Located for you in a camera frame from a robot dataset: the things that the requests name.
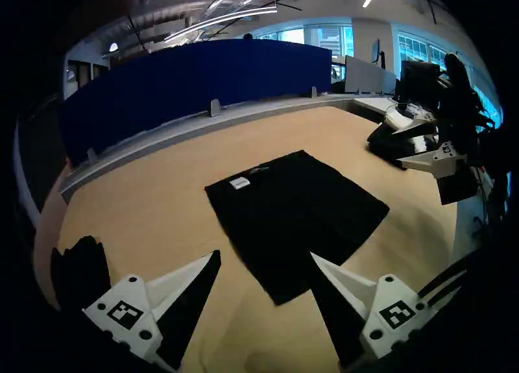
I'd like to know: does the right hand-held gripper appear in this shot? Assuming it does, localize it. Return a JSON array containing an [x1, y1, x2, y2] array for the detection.
[[390, 52, 489, 206]]

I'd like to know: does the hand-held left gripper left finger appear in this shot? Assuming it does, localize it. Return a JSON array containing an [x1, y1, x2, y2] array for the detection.
[[82, 249, 223, 372]]

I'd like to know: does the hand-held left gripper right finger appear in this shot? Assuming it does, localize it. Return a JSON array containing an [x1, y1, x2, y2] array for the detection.
[[309, 250, 437, 370]]

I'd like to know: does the black towel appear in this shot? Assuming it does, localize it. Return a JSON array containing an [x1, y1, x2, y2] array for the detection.
[[204, 149, 391, 307]]

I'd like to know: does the heap of black towels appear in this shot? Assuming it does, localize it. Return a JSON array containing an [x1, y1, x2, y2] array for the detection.
[[366, 123, 415, 171]]

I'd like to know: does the stack of black towels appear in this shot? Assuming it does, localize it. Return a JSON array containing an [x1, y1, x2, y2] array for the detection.
[[50, 235, 113, 311]]

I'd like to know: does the black computer monitor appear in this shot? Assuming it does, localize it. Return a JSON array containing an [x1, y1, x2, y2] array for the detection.
[[394, 60, 443, 106]]

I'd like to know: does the grey desk screen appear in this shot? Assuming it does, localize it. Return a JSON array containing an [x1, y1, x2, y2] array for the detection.
[[343, 54, 398, 96]]

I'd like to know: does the blue desk screen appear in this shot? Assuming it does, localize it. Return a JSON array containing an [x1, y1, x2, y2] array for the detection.
[[58, 38, 354, 202]]

